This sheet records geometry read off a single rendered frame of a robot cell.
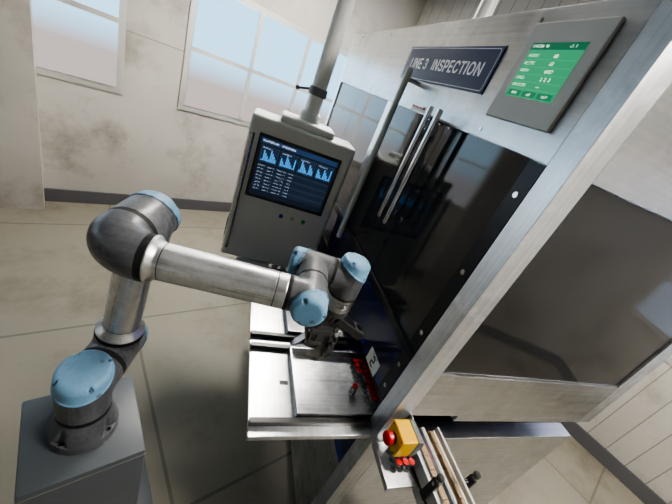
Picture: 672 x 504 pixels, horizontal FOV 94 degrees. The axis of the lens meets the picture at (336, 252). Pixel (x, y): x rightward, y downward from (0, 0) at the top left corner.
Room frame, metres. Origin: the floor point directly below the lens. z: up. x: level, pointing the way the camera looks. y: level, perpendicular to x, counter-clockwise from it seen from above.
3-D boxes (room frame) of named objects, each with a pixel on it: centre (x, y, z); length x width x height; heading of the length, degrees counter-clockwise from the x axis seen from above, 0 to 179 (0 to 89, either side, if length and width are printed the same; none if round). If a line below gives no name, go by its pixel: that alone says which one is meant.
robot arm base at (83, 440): (0.44, 0.43, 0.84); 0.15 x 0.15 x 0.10
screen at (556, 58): (0.86, -0.26, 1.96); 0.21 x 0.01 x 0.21; 24
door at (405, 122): (1.35, -0.07, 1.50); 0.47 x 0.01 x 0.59; 24
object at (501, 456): (1.82, -0.39, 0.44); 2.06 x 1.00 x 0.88; 24
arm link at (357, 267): (0.68, -0.05, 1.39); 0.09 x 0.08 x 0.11; 103
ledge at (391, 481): (0.64, -0.44, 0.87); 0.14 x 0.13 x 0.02; 114
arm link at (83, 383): (0.44, 0.43, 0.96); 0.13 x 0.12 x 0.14; 13
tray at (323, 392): (0.82, -0.19, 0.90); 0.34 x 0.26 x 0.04; 114
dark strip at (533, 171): (0.75, -0.32, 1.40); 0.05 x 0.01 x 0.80; 24
